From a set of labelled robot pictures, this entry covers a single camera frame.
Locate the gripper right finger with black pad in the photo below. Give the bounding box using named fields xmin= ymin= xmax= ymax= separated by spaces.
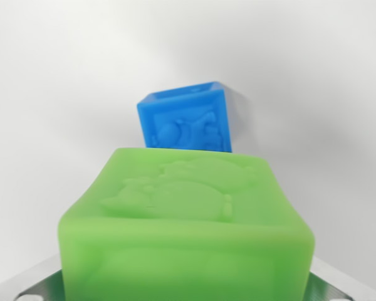
xmin=306 ymin=253 xmax=376 ymax=301

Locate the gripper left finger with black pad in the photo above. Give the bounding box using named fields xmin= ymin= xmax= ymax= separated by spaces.
xmin=0 ymin=252 xmax=64 ymax=301

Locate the green embossed soft cube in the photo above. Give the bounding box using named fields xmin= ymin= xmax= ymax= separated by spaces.
xmin=56 ymin=146 xmax=316 ymax=301

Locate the blue embossed soft cube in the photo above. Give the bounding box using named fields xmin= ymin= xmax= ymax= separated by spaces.
xmin=136 ymin=81 xmax=234 ymax=154

